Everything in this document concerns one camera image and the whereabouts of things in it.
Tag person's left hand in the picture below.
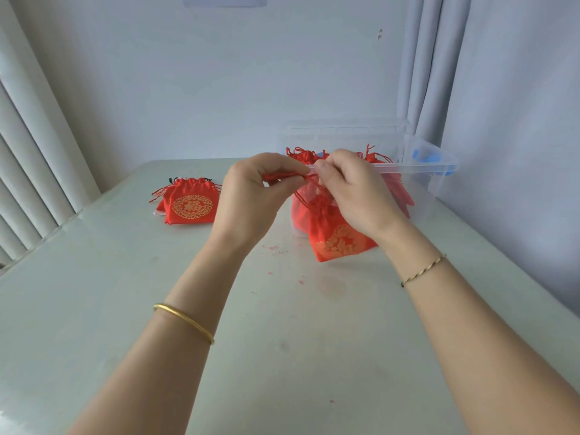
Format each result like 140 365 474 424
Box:
208 152 314 259

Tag person's right hand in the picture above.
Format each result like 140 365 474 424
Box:
313 149 408 245

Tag clear plastic storage box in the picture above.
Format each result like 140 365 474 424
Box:
276 133 459 236

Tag person's left forearm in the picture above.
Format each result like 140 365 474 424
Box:
68 234 248 435

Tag person's right forearm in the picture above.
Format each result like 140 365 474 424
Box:
376 221 580 435

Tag gold bangle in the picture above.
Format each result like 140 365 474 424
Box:
153 303 216 346

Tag grey curtain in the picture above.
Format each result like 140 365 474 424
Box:
396 0 580 313

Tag white vertical blinds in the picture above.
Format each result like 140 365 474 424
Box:
0 0 102 268

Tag thin braided bracelet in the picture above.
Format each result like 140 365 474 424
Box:
400 254 447 288

